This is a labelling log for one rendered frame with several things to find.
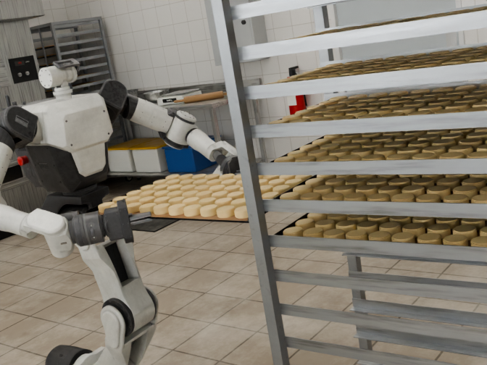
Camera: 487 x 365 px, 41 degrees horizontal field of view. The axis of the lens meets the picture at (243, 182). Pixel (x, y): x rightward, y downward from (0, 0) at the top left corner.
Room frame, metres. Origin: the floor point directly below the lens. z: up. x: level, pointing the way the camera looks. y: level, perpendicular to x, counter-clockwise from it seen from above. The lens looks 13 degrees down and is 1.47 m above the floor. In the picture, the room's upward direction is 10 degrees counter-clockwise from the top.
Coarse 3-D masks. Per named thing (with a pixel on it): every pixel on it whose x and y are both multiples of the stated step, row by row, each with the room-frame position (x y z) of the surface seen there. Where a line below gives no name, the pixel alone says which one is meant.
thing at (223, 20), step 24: (216, 0) 1.49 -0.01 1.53; (216, 24) 1.50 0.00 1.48; (240, 72) 1.51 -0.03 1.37; (240, 96) 1.49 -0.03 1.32; (240, 120) 1.49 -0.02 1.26; (240, 144) 1.50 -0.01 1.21; (240, 168) 1.50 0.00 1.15; (264, 216) 1.51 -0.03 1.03; (264, 240) 1.49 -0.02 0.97; (264, 264) 1.49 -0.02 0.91; (264, 288) 1.50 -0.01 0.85; (288, 360) 1.51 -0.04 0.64
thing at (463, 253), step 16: (272, 240) 1.50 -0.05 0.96; (288, 240) 1.48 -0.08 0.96; (304, 240) 1.45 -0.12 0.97; (320, 240) 1.42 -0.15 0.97; (336, 240) 1.40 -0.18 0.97; (352, 240) 1.37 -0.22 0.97; (368, 240) 1.35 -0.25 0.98; (416, 256) 1.29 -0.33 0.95; (432, 256) 1.27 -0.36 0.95; (448, 256) 1.25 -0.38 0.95; (464, 256) 1.23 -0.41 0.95; (480, 256) 1.21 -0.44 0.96
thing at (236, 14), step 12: (264, 0) 1.46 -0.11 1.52; (276, 0) 1.44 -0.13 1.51; (288, 0) 1.42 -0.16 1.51; (300, 0) 1.40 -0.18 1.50; (312, 0) 1.38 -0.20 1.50; (324, 0) 1.37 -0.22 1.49; (336, 0) 1.35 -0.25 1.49; (240, 12) 1.50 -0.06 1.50; (252, 12) 1.48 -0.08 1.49; (264, 12) 1.46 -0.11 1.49
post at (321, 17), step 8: (312, 8) 1.86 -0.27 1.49; (320, 8) 1.85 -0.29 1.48; (320, 16) 1.85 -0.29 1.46; (320, 24) 1.85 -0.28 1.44; (328, 24) 1.86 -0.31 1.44; (320, 56) 1.86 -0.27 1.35; (328, 56) 1.85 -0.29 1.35; (352, 256) 1.85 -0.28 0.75; (352, 264) 1.85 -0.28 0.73; (360, 264) 1.86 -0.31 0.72; (352, 296) 1.86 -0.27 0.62; (360, 296) 1.85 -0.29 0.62; (360, 312) 1.85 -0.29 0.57; (360, 344) 1.86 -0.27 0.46; (368, 344) 1.85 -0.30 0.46
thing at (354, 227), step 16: (304, 224) 1.56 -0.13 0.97; (320, 224) 1.54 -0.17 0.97; (336, 224) 1.52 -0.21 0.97; (352, 224) 1.50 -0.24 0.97; (368, 224) 1.48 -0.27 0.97; (384, 224) 1.46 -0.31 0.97; (400, 224) 1.45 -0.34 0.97; (416, 224) 1.42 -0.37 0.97; (432, 224) 1.44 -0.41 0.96; (448, 224) 1.40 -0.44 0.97; (464, 224) 1.38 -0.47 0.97; (480, 224) 1.37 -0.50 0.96; (384, 240) 1.37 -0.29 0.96; (400, 240) 1.34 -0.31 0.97; (416, 240) 1.37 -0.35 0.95; (432, 240) 1.30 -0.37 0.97; (448, 240) 1.28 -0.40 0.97; (464, 240) 1.27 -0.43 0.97; (480, 240) 1.25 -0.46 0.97
